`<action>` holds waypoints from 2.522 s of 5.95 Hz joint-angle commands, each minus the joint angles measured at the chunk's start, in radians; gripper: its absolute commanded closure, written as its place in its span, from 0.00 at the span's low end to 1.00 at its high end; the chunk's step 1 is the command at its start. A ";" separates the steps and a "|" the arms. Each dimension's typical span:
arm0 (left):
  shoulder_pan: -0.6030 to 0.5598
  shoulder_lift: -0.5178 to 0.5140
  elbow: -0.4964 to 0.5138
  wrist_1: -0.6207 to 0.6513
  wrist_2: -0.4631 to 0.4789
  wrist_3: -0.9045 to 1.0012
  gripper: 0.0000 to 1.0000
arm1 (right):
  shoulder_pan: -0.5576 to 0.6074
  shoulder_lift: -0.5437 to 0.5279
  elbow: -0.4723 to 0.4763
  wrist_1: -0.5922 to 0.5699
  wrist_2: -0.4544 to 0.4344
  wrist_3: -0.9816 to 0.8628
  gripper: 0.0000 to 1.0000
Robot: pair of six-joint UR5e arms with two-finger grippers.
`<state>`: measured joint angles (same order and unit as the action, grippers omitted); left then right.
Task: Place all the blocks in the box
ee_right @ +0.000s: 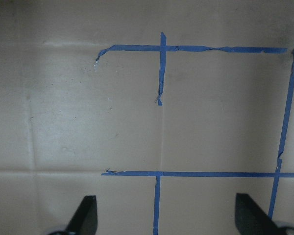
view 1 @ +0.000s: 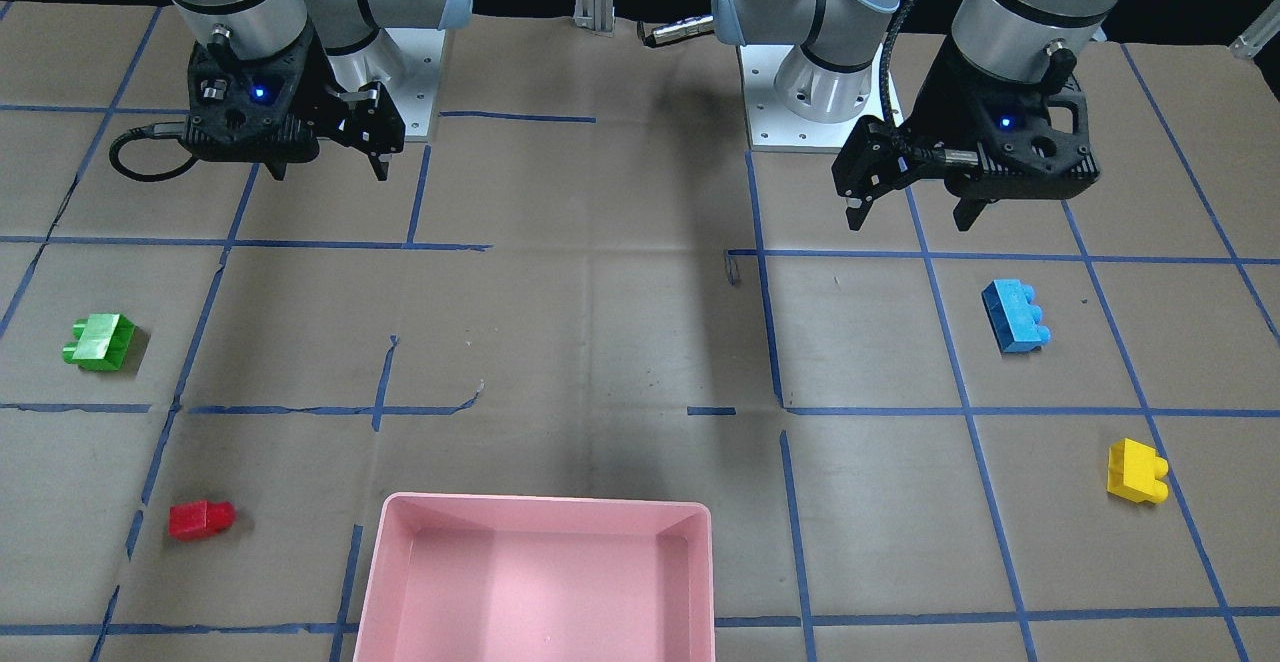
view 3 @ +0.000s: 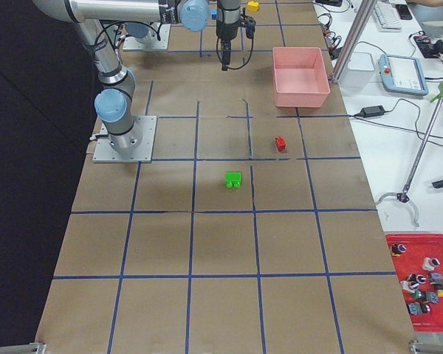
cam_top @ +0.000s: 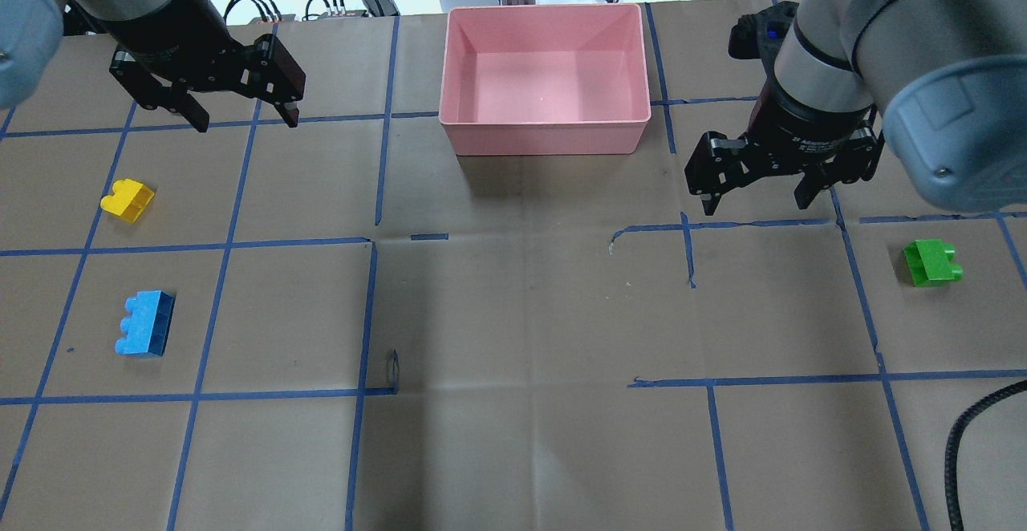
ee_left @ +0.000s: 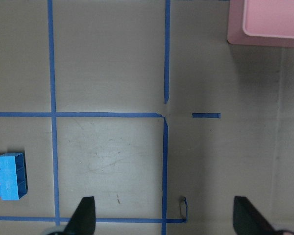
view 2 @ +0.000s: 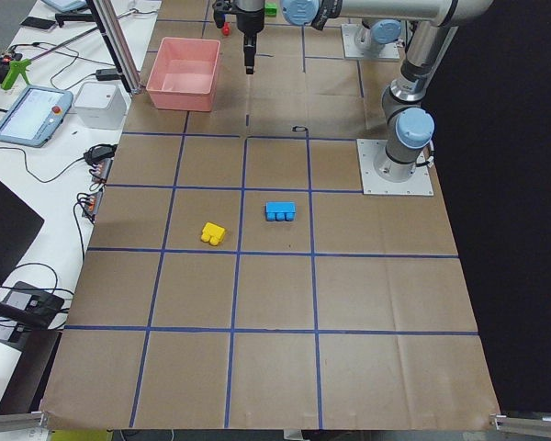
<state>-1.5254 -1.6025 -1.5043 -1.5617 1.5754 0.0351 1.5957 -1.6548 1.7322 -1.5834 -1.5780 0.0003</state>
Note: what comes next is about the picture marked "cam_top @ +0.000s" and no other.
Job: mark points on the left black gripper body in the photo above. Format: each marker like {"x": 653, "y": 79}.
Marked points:
{"x": 166, "y": 36}

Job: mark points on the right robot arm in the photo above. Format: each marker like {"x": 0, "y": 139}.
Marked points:
{"x": 940, "y": 82}

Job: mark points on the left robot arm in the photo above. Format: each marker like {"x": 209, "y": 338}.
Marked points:
{"x": 32, "y": 31}

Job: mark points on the pink plastic box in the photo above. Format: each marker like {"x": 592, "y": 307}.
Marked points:
{"x": 545, "y": 80}

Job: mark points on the blue toy block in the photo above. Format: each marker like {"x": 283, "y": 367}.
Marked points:
{"x": 146, "y": 324}

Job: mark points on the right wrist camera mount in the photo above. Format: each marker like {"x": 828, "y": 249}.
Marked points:
{"x": 760, "y": 35}

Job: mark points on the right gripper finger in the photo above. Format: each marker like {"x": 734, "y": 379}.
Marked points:
{"x": 713, "y": 169}
{"x": 817, "y": 178}

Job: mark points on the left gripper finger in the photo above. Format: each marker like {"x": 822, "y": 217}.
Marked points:
{"x": 281, "y": 79}
{"x": 175, "y": 101}

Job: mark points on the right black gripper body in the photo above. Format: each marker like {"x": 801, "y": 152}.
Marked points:
{"x": 805, "y": 127}

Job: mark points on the green toy block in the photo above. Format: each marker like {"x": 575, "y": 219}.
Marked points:
{"x": 931, "y": 263}

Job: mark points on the yellow toy block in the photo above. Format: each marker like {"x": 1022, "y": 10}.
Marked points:
{"x": 127, "y": 200}

